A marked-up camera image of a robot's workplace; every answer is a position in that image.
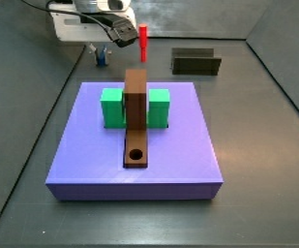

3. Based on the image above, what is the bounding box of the right green block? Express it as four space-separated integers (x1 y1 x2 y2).
148 89 169 129

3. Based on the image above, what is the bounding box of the left green block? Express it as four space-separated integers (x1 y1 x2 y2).
100 88 124 129

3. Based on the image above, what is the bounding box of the brown L-shaped holder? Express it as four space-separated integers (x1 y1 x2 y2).
123 69 148 169

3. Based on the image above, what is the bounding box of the blue hexagonal peg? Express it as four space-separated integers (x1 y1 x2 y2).
96 47 107 67

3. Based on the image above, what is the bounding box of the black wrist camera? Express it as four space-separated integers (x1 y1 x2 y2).
96 14 137 47

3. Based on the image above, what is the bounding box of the red hexagonal peg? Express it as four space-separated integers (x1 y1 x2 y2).
139 23 148 62

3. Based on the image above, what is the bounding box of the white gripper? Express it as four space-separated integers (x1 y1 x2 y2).
48 3 136 63

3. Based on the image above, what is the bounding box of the green block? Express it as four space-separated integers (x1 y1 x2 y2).
148 89 169 129
100 88 124 129

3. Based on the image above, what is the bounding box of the purple base block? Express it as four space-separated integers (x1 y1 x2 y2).
45 82 224 201

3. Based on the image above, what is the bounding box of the black angle fixture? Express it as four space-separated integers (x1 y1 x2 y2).
171 47 221 76

